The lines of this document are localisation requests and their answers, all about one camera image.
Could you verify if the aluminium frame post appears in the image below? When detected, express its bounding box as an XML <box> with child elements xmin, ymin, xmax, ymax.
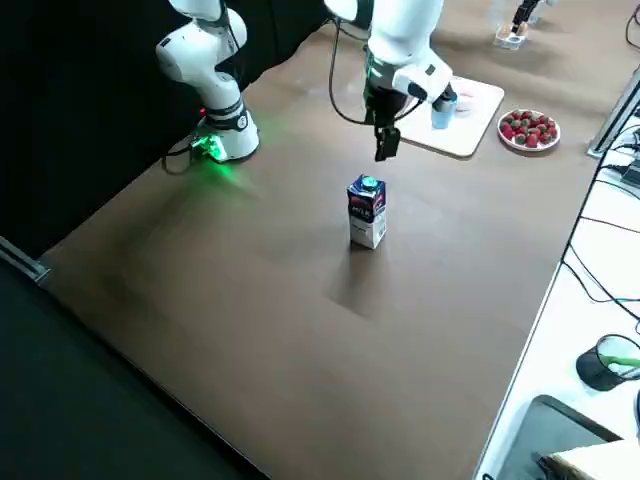
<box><xmin>587</xmin><ymin>64</ymin><xmax>640</xmax><ymax>159</ymax></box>
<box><xmin>0</xmin><ymin>234</ymin><xmax>51</xmax><ymax>284</ymax></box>

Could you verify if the black mesh pen cup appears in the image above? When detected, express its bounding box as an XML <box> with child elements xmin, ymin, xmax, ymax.
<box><xmin>575</xmin><ymin>334</ymin><xmax>640</xmax><ymax>393</ymax></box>

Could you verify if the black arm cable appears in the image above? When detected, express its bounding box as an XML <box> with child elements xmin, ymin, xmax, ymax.
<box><xmin>327</xmin><ymin>14</ymin><xmax>377</xmax><ymax>126</ymax></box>

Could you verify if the grey desk tray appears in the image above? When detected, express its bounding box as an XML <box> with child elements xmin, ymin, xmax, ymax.
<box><xmin>479</xmin><ymin>394</ymin><xmax>626</xmax><ymax>480</ymax></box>

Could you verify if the white plate of strawberries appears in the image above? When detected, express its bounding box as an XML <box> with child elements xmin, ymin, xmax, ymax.
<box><xmin>497</xmin><ymin>107</ymin><xmax>562</xmax><ymax>153</ymax></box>

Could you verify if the black base cable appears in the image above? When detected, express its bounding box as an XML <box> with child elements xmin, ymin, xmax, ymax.
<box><xmin>163</xmin><ymin>138</ymin><xmax>202</xmax><ymax>174</ymax></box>

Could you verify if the cardboard box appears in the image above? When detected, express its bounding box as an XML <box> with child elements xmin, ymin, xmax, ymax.
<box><xmin>547</xmin><ymin>439</ymin><xmax>640</xmax><ymax>480</ymax></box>

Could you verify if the blue white milk carton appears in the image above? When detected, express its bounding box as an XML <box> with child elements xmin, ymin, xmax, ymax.
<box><xmin>346</xmin><ymin>173</ymin><xmax>389</xmax><ymax>251</ymax></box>

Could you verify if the black desk cable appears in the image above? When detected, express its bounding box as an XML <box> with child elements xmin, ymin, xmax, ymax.
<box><xmin>559</xmin><ymin>124</ymin><xmax>640</xmax><ymax>321</ymax></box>

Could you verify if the white rectangular tray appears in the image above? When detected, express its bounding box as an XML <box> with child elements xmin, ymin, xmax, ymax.
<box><xmin>394</xmin><ymin>76</ymin><xmax>506</xmax><ymax>159</ymax></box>

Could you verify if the blue cup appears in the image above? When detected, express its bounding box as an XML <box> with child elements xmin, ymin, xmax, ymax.
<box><xmin>430</xmin><ymin>96</ymin><xmax>459</xmax><ymax>130</ymax></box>

